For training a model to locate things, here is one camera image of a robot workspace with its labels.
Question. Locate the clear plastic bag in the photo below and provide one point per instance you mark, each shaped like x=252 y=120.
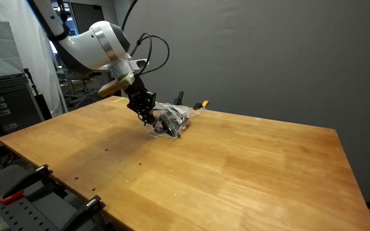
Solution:
x=190 y=111

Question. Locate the black bar clamp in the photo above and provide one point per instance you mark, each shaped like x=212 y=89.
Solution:
x=179 y=98

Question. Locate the black pegboard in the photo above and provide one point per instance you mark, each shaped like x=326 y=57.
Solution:
x=31 y=214

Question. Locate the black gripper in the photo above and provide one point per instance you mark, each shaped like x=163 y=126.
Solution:
x=141 y=98

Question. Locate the white curtain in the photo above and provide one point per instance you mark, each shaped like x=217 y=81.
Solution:
x=31 y=43

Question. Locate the black yellow-tipped clamp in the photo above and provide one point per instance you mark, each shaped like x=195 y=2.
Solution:
x=202 y=105

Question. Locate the black equipment cabinet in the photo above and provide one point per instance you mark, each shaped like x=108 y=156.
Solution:
x=5 y=107

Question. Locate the grey fabric backdrop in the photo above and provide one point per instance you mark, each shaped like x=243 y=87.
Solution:
x=279 y=56

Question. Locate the beige wrist camera box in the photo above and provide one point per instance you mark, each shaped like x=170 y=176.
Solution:
x=114 y=88

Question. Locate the black stethoscope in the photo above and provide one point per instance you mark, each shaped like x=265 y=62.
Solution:
x=170 y=120

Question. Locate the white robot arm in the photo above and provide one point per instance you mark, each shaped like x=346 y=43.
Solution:
x=90 y=43

